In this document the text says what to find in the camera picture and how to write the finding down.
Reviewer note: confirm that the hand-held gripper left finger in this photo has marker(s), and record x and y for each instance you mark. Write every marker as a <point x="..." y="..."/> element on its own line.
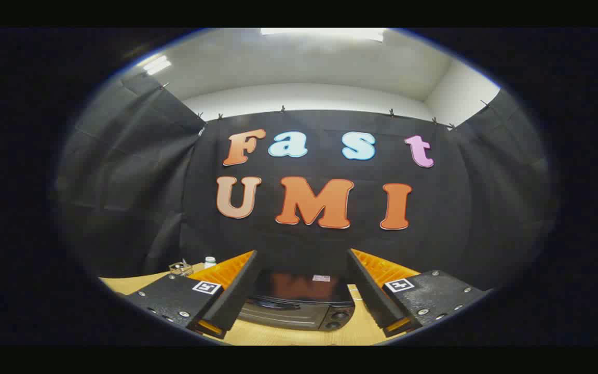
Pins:
<point x="239" y="291"/>

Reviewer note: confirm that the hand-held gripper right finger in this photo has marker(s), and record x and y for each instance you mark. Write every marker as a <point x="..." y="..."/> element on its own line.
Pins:
<point x="369" y="291"/>

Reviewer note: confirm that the black toaster oven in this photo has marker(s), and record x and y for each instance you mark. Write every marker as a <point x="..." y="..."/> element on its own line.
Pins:
<point x="299" y="311"/>

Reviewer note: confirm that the small ceiling light panel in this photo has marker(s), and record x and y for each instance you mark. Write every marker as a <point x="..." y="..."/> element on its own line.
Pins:
<point x="157" y="65"/>

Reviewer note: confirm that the long ceiling light panel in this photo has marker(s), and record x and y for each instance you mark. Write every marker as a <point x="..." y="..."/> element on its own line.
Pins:
<point x="325" y="33"/>

